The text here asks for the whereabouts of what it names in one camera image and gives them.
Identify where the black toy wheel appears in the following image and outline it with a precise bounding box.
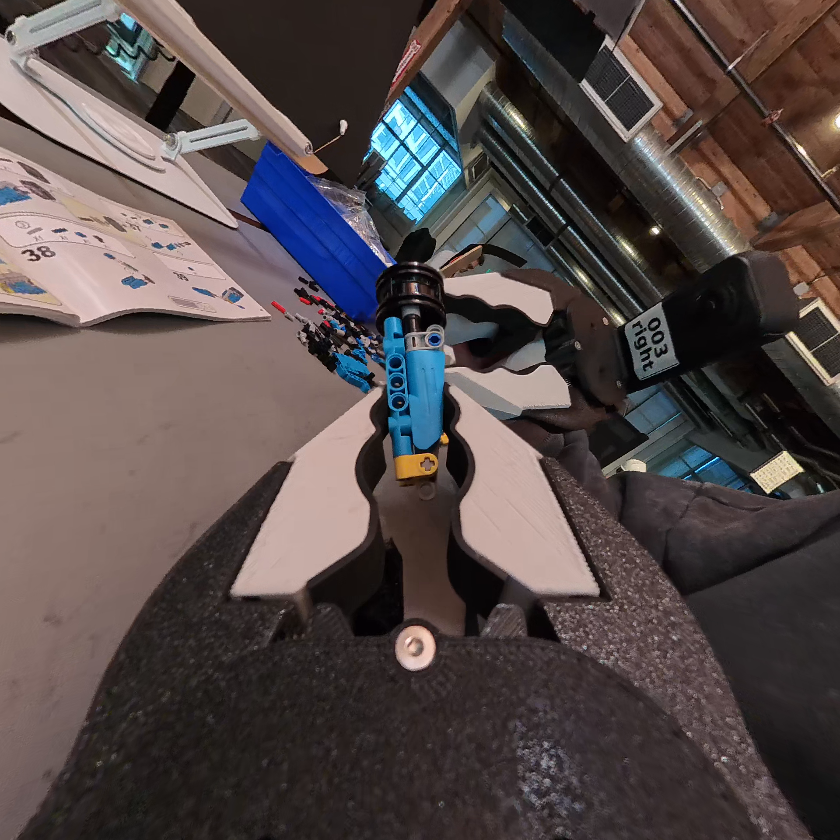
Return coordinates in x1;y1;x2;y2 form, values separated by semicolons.
374;261;450;327

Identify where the pile of small bricks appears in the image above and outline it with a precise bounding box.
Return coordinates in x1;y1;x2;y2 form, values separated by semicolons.
271;276;389;395

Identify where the black board panel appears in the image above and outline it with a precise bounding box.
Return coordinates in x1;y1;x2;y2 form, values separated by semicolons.
144;0;429;189

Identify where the white air vent grille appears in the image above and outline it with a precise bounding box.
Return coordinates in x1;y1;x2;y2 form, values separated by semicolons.
783;297;840;386
579;35;665;143

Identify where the beige back chair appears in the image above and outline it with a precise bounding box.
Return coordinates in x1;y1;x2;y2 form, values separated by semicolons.
438;243;527;278

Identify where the plastic bag in bin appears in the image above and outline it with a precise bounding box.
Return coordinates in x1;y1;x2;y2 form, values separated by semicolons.
314;176;389;265

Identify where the grey desk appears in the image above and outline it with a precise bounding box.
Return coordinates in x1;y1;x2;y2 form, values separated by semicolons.
0;118;473;834

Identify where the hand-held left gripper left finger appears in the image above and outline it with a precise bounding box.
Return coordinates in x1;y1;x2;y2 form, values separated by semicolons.
231;386;386;601

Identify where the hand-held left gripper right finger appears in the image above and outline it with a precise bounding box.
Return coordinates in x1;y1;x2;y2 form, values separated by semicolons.
446;384;601;598

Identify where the instruction booklet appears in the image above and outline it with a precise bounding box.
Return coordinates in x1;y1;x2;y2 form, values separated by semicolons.
0;146;272;328

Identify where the blue grey brick assembly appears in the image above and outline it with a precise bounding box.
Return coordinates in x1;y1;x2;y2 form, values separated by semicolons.
382;314;452;501

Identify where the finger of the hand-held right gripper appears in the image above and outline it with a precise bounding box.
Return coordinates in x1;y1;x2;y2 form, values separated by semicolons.
445;363;573;421
445;271;559;327

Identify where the blue plastic bin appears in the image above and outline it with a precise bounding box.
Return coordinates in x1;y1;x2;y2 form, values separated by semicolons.
240;142;396;324

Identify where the black office chair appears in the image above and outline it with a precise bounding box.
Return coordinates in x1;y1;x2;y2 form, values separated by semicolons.
394;227;438;265

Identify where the silver ventilation duct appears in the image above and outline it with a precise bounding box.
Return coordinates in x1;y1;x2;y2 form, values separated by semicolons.
478;84;756;280

